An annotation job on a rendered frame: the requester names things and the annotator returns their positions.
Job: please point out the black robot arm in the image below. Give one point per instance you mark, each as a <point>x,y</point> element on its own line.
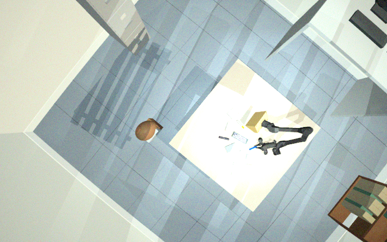
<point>305,131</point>

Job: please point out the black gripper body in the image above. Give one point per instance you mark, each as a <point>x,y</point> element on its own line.
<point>261,143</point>

